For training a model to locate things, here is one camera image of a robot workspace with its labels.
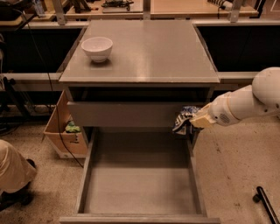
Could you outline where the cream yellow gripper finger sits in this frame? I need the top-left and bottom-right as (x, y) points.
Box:
(190, 103), (216, 128)

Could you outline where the blue chip bag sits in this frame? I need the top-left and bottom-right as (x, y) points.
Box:
(172, 106), (201, 135)

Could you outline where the black robot base wheel leg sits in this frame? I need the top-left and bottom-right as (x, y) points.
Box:
(252, 186), (280, 224)

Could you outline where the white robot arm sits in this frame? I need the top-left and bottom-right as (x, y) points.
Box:
(190, 67), (280, 128)

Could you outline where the grey drawer cabinet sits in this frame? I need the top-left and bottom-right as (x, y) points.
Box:
(59, 20), (220, 132)

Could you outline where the open grey bottom drawer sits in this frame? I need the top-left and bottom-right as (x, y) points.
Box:
(59, 129), (221, 224)

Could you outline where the closed grey middle drawer front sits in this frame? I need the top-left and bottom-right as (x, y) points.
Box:
(66, 101), (213, 128)

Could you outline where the white ceramic bowl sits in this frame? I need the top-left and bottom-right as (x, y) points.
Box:
(81, 37), (113, 62)

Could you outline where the green toy in box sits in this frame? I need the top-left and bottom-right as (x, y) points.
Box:
(65, 121), (81, 133)

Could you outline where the cardboard box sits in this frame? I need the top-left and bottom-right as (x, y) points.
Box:
(44, 92), (88, 158)

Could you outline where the black office chair base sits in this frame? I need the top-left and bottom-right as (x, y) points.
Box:
(0, 158), (38, 212)

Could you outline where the person's leg in khaki trousers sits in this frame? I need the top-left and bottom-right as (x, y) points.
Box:
(0, 140), (37, 193)

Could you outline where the wooden workbench in background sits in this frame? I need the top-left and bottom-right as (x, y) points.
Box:
(0, 0), (261, 25)

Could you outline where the black cable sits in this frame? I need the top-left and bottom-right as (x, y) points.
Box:
(12, 8), (85, 168)

